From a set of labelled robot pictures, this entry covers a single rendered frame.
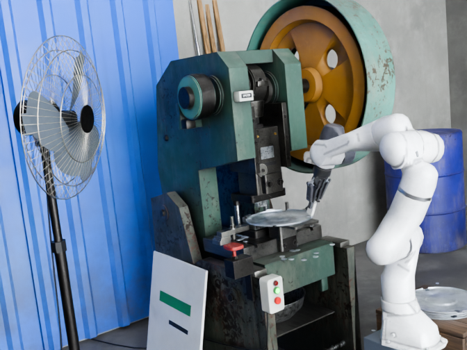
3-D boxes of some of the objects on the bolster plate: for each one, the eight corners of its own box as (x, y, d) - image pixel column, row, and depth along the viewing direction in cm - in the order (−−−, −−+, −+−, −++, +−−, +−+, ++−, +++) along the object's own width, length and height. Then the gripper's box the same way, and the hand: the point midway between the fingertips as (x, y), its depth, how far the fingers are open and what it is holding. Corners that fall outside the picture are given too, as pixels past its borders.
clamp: (251, 236, 248) (249, 213, 247) (220, 245, 238) (217, 221, 237) (243, 234, 253) (241, 212, 251) (212, 243, 243) (210, 219, 242)
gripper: (318, 171, 225) (304, 222, 236) (340, 167, 233) (326, 215, 244) (306, 163, 230) (292, 212, 241) (327, 158, 238) (314, 207, 249)
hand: (311, 207), depth 241 cm, fingers closed
